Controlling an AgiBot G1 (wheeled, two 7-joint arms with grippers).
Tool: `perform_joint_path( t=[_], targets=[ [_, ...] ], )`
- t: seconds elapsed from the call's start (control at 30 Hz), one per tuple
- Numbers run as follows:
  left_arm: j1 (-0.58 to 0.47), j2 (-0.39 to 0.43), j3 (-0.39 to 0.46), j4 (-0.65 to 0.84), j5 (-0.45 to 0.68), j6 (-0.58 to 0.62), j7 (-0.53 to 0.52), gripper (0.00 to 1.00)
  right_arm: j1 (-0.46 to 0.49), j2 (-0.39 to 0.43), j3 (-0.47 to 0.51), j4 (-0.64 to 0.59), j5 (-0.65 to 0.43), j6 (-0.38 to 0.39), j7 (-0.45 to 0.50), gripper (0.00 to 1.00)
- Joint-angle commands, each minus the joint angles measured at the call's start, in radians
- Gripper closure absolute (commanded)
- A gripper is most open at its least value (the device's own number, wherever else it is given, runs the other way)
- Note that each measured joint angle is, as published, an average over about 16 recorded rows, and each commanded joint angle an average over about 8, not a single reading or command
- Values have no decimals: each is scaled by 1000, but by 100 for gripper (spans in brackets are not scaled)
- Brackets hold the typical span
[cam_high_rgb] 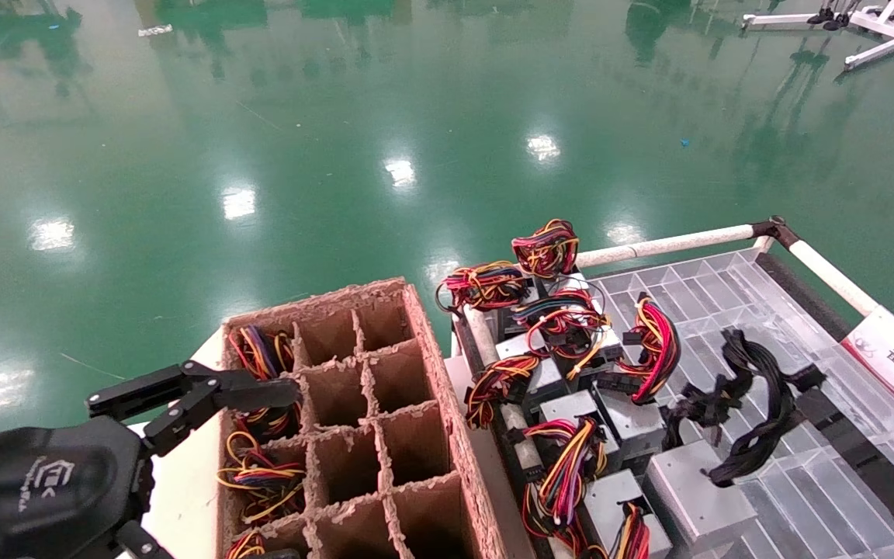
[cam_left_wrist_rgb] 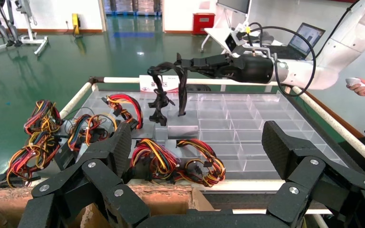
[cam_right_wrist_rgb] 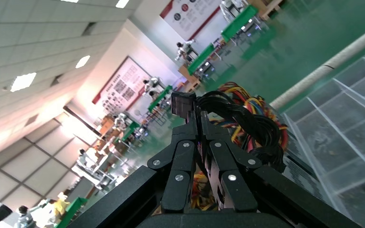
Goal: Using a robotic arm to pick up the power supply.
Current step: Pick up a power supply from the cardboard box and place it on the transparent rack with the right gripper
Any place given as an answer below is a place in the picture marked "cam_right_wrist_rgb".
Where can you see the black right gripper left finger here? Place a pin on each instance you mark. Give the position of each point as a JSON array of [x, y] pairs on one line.
[[182, 157]]

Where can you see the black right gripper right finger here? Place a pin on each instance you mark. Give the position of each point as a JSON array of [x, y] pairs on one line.
[[223, 157]]

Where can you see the green cloth table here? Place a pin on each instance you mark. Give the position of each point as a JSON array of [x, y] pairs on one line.
[[72, 209], [131, 129], [201, 58], [239, 22], [160, 97]]

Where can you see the clear plastic divider tray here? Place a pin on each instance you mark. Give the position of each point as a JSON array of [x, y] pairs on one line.
[[343, 132]]

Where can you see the person in yellow top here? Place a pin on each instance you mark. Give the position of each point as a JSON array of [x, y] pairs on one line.
[[61, 204]]

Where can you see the white rack pipe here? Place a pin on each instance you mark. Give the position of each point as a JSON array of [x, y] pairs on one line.
[[327, 66]]

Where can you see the ceiling light panel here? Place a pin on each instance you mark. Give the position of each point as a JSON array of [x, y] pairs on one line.
[[23, 81], [122, 3], [82, 62]]

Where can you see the person in dark clothes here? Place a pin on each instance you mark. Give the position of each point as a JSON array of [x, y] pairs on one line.
[[23, 217]]

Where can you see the red framed wall board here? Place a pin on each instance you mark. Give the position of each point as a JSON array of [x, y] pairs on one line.
[[122, 86], [195, 15]]

